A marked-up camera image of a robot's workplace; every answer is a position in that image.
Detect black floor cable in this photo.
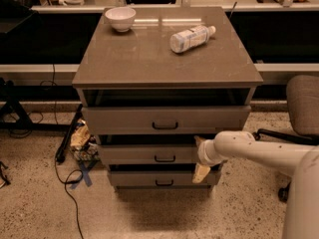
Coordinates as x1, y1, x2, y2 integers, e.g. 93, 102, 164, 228
53, 156, 86, 239

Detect grey office chair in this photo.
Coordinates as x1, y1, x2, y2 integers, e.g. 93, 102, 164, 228
252, 74, 319, 203

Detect grey bottom drawer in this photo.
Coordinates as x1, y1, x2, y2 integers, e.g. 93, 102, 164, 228
108, 171, 220, 187

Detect grey top drawer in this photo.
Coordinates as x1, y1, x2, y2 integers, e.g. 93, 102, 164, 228
82, 106, 251, 134

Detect black desk leg stand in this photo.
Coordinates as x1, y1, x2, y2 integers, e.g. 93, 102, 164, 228
0, 78, 70, 131

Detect grey drawer cabinet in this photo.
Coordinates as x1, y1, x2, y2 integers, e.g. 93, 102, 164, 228
71, 6, 264, 194

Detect snack bags pile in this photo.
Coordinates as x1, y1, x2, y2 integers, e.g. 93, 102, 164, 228
69, 119, 100, 161

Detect black antenna rod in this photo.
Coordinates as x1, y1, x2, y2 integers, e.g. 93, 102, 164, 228
228, 1, 237, 21

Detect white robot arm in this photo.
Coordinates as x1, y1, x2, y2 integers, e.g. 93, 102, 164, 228
192, 131, 319, 239

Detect grey drawer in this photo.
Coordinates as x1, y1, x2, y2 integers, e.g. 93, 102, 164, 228
98, 144, 199, 165
82, 106, 251, 134
108, 171, 220, 187

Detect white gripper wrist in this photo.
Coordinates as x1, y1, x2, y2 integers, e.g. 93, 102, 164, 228
192, 135, 223, 184

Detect white ceramic bowl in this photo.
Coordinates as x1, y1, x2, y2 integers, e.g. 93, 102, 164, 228
105, 7, 136, 32

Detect black power strip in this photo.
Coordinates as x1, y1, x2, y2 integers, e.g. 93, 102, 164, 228
55, 105, 82, 163

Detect blue tape cross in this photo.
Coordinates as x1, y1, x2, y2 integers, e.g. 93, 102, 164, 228
70, 160, 98, 189

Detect white plastic bottle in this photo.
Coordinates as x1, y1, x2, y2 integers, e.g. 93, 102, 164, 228
169, 25, 216, 54

